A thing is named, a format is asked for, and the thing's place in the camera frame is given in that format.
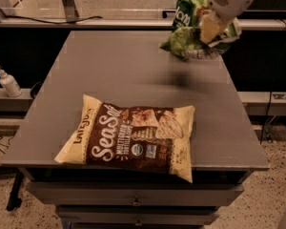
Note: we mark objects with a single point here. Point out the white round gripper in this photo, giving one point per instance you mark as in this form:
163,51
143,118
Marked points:
229,3

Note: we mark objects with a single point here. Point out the green jalapeno kettle chip bag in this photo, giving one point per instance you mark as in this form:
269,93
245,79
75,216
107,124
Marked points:
185,43

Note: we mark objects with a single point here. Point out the brown sea salt chip bag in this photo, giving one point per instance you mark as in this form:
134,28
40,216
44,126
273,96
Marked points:
150,139

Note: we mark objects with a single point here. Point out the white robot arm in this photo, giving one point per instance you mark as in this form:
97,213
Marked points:
221,14

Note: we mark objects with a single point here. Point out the green standing snack bag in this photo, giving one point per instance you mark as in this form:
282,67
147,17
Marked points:
188,13

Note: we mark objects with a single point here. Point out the white pump bottle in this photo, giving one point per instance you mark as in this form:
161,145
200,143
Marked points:
9,84

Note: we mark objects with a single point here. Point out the grey lower drawer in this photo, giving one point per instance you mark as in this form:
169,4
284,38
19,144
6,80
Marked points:
136,215

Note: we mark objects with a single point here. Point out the grey drawer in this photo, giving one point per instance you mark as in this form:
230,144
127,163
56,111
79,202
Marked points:
130,194
136,215

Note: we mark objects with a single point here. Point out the grey upper drawer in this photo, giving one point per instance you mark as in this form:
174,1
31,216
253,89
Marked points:
130,194

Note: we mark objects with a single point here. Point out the black table leg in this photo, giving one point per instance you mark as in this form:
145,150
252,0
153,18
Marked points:
14,200

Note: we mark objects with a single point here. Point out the metal frame leg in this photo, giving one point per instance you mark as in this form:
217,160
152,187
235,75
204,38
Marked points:
70,10

